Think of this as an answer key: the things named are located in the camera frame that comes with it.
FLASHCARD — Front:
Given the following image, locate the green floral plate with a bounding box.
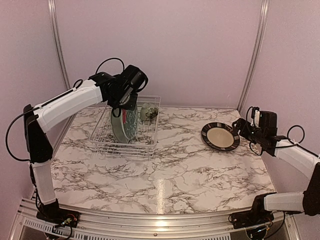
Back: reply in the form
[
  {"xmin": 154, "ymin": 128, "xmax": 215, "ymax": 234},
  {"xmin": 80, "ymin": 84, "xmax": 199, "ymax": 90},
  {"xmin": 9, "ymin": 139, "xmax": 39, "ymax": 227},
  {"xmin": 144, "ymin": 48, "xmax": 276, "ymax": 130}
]
[{"xmin": 110, "ymin": 108, "xmax": 129, "ymax": 144}]

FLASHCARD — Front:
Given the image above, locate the aluminium frame post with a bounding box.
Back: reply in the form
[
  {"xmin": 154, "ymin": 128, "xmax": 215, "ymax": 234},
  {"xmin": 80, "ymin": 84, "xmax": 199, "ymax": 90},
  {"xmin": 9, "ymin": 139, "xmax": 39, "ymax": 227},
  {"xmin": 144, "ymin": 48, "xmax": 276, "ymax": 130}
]
[
  {"xmin": 236, "ymin": 0, "xmax": 270, "ymax": 113},
  {"xmin": 48, "ymin": 0, "xmax": 71, "ymax": 90}
]

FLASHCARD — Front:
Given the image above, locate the right aluminium frame post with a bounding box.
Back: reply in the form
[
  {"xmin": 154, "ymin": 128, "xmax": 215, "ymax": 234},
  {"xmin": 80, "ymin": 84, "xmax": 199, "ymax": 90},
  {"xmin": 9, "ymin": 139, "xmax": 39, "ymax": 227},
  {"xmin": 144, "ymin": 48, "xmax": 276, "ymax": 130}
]
[{"xmin": 236, "ymin": 0, "xmax": 270, "ymax": 113}]

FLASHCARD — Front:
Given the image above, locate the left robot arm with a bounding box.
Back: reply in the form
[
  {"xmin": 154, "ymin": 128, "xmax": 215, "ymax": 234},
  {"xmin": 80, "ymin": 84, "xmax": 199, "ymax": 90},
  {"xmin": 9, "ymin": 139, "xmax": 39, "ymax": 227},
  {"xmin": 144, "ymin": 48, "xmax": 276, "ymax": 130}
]
[{"xmin": 24, "ymin": 65, "xmax": 149, "ymax": 223}]

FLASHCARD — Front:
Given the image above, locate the green floral bowl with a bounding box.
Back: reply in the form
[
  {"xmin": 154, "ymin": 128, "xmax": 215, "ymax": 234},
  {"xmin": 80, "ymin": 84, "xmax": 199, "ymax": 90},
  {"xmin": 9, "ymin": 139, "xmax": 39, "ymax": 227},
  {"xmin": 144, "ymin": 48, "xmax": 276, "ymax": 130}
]
[{"xmin": 140, "ymin": 102, "xmax": 159, "ymax": 121}]

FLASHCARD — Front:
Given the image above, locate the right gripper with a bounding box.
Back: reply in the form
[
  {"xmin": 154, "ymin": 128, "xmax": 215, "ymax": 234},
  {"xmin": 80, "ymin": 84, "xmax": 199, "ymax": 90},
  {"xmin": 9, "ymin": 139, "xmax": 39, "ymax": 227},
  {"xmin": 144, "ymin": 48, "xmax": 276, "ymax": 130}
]
[{"xmin": 231, "ymin": 118, "xmax": 265, "ymax": 145}]

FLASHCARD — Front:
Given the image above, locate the red floral plate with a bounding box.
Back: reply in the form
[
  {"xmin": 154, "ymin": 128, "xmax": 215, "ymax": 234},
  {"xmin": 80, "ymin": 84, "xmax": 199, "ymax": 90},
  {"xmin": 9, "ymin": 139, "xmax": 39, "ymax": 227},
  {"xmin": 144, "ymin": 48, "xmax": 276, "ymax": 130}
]
[{"xmin": 122, "ymin": 106, "xmax": 138, "ymax": 141}]

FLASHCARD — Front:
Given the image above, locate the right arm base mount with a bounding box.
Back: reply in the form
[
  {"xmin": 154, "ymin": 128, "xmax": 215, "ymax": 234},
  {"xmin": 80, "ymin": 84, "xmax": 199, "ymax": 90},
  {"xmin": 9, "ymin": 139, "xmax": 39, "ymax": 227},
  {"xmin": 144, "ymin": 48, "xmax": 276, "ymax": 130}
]
[{"xmin": 228, "ymin": 210, "xmax": 274, "ymax": 240}]

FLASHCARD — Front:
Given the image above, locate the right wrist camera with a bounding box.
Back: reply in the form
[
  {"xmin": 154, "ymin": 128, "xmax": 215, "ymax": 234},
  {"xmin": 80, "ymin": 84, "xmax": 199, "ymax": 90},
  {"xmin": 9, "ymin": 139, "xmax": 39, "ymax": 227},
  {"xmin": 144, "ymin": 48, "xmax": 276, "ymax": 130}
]
[{"xmin": 251, "ymin": 106, "xmax": 260, "ymax": 127}]

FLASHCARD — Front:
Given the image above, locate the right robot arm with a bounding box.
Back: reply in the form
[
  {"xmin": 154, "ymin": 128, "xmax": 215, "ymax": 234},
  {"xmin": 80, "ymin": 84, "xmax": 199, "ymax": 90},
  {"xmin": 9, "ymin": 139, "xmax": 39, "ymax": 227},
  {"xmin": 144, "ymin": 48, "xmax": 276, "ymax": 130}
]
[{"xmin": 230, "ymin": 107, "xmax": 320, "ymax": 226}]

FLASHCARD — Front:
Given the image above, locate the white wire dish rack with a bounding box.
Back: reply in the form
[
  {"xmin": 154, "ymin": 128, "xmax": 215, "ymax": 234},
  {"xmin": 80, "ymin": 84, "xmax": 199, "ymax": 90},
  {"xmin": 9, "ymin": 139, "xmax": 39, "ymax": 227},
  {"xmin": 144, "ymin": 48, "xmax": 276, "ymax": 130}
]
[{"xmin": 89, "ymin": 95, "xmax": 161, "ymax": 158}]

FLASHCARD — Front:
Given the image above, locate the left aluminium frame post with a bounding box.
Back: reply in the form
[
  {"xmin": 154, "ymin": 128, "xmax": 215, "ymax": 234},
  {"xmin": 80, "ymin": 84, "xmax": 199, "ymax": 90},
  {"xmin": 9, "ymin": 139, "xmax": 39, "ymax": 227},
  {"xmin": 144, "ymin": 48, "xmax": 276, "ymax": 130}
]
[{"xmin": 48, "ymin": 0, "xmax": 71, "ymax": 90}]

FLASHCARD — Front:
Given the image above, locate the black striped plate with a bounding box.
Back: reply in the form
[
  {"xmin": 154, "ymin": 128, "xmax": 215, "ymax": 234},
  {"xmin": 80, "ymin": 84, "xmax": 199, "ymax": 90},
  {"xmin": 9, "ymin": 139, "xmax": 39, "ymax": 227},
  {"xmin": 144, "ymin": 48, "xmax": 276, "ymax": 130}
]
[{"xmin": 201, "ymin": 122, "xmax": 240, "ymax": 152}]

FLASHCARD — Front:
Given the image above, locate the front aluminium rail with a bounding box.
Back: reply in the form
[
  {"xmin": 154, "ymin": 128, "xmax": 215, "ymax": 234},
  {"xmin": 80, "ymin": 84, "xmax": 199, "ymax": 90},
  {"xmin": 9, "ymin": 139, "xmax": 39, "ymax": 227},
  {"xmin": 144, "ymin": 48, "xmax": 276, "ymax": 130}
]
[{"xmin": 14, "ymin": 203, "xmax": 301, "ymax": 240}]

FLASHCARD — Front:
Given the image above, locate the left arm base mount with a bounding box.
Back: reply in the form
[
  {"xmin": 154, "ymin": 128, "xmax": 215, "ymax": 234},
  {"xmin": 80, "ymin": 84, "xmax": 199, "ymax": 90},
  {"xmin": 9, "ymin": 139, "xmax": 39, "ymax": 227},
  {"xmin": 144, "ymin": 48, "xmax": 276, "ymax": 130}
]
[{"xmin": 36, "ymin": 205, "xmax": 80, "ymax": 240}]

